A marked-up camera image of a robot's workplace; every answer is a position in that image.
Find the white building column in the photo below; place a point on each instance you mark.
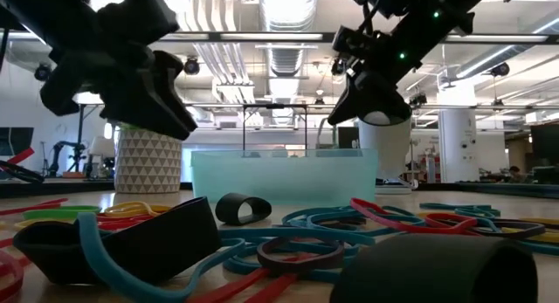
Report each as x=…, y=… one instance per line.
x=458, y=146

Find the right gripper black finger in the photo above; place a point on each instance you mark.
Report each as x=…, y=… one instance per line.
x=342, y=106
x=380, y=95

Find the black ceiling spotlight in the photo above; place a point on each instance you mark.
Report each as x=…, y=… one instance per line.
x=42, y=72
x=500, y=69
x=418, y=100
x=336, y=68
x=191, y=66

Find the black background table stand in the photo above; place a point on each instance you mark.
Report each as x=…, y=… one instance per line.
x=80, y=141

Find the black background robot arm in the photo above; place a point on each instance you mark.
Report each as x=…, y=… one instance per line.
x=65, y=156

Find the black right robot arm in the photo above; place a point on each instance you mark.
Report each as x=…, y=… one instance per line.
x=436, y=28

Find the succulent in patterned white pot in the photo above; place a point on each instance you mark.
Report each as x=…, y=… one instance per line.
x=148, y=163

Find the silver ceiling air duct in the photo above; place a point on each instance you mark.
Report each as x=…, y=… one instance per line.
x=288, y=15

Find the person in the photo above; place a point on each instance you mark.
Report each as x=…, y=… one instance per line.
x=515, y=174

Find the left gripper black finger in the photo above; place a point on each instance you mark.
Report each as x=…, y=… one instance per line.
x=144, y=111
x=174, y=89

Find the white cylindrical device black rim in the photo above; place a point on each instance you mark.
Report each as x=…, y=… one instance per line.
x=386, y=154

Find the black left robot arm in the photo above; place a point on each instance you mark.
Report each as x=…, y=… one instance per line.
x=43, y=15

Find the green rubber band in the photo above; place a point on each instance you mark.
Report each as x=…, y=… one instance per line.
x=61, y=213

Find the dark purple rubber band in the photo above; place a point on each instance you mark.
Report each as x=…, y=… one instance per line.
x=539, y=229
x=263, y=257

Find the black aluminium table frame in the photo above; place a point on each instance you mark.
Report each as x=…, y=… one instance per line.
x=52, y=188

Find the wide dark grey rubber band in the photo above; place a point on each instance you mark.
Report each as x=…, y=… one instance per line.
x=436, y=272

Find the small wide black rubber band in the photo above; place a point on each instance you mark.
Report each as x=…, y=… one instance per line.
x=227, y=209

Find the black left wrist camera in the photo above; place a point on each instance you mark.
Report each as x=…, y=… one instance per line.
x=140, y=17

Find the teal translucent plastic bin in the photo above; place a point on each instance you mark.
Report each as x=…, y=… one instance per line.
x=284, y=176

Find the large wide black rubber band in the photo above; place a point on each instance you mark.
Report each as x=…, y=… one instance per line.
x=174, y=242

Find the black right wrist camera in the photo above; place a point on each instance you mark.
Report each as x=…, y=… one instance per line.
x=351, y=40

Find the black overhead frame beam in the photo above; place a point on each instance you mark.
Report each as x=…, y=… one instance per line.
x=325, y=37

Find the red slanted bar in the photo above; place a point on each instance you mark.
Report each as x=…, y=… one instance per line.
x=19, y=156

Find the white desk lamp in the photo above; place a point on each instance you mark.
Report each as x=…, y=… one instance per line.
x=102, y=148

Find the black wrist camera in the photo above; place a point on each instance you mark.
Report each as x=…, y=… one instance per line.
x=351, y=40
x=140, y=17

